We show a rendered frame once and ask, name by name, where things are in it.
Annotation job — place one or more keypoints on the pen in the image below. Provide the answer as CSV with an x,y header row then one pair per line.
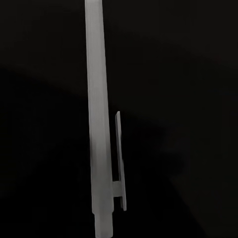
x,y
103,188

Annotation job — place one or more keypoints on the desk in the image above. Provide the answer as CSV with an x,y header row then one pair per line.
x,y
172,73

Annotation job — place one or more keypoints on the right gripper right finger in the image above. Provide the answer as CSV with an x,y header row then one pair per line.
x,y
173,219

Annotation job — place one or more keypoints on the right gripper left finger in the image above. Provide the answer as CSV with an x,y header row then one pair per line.
x,y
39,204

